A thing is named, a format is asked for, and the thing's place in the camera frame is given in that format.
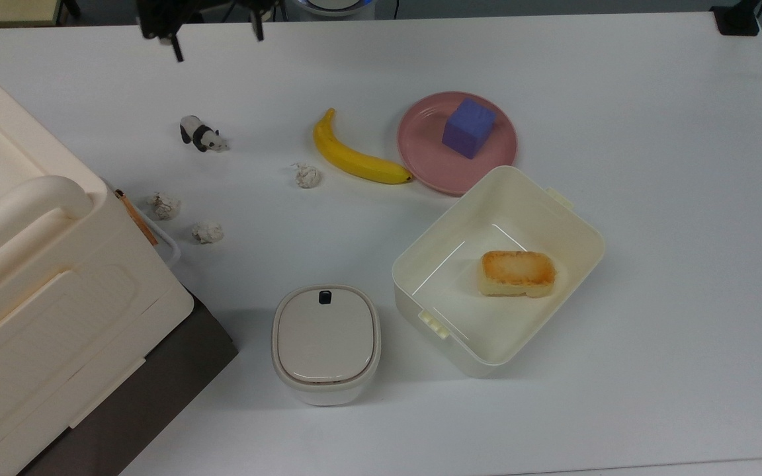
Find toy panda figure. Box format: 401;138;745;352
179;115;230;153

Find dark grey base board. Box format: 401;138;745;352
19;290;239;476

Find purple cube block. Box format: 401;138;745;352
441;97;497;160

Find cream cabinet carry handle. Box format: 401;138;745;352
0;175;95;278

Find cream open plastic box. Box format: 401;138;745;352
391;165;607;379

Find translucent white drawer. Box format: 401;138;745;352
102;178;181;266

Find white lidded bin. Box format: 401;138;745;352
271;284;382;407

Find yellow wooden desk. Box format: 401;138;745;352
0;0;64;29

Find yellow banana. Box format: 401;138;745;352
313;108;415;186

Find brown wooden stick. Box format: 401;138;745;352
114;190;159;247

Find toasted bread piece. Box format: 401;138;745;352
478;249;557;299

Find cream plastic drawer cabinet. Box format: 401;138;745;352
0;50;195;476

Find black table clamp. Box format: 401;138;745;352
710;0;762;37

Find crumpled white paper ball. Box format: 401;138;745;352
291;162;321;190
190;221;225;245
149;191;182;221

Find pink plate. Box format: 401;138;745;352
397;91;519;197

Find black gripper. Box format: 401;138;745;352
135;0;284;63

